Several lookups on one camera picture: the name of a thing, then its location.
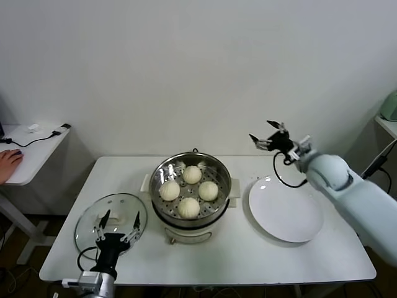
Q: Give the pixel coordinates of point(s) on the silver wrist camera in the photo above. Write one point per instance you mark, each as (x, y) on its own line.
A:
(91, 277)
(302, 147)

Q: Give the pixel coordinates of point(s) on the white steamed baozi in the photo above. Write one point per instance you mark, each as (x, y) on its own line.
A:
(189, 208)
(192, 174)
(169, 190)
(208, 190)

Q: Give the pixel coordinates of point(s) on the pale green appliance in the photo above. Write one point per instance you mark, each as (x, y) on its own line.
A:
(390, 107)

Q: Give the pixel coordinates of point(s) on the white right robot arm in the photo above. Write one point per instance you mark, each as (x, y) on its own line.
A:
(328, 170)

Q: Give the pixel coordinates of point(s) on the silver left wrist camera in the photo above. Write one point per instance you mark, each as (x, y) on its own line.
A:
(91, 277)

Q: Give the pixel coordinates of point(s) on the small silver black device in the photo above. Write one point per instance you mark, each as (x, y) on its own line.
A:
(62, 128)

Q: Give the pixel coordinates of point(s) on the white side desk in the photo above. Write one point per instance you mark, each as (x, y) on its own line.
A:
(40, 155)

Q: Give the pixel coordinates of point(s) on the small white desk object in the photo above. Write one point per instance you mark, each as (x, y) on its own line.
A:
(34, 127)

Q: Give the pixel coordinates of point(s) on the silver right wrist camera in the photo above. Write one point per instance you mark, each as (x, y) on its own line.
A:
(302, 147)

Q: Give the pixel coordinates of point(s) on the round glass pot lid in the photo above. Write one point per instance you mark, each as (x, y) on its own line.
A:
(90, 211)

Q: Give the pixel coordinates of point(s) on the bare person hand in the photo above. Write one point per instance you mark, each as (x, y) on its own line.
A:
(7, 164)

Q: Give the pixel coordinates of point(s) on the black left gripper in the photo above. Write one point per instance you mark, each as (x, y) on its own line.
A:
(110, 245)

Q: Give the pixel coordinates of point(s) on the white shelf table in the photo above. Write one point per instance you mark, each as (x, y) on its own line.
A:
(387, 125)

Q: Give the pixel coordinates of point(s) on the white electric cooker base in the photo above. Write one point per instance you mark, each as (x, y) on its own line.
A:
(186, 232)

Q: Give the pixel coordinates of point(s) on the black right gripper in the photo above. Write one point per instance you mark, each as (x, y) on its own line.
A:
(280, 141)

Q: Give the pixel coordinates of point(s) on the steel steamer basket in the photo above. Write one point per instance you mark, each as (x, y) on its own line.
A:
(161, 174)

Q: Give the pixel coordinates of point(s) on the white round plate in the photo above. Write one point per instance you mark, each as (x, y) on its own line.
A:
(285, 211)

